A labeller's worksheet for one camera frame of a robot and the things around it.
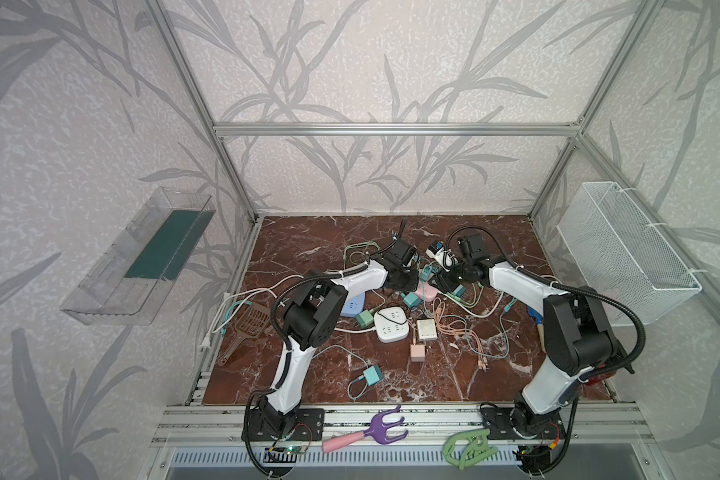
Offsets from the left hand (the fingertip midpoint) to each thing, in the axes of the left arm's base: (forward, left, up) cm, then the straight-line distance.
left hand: (419, 276), depth 97 cm
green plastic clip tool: (-46, -8, -3) cm, 47 cm away
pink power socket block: (-6, -2, 0) cm, 6 cm away
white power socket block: (-16, +9, -2) cm, 18 cm away
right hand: (+2, -6, +4) cm, 7 cm away
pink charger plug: (-24, +2, -3) cm, 24 cm away
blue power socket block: (-10, +21, -2) cm, 23 cm away
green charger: (-14, +17, -3) cm, 22 cm away
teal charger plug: (-8, +3, -2) cm, 8 cm away
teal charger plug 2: (-30, +14, -2) cm, 33 cm away
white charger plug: (-18, -1, -1) cm, 18 cm away
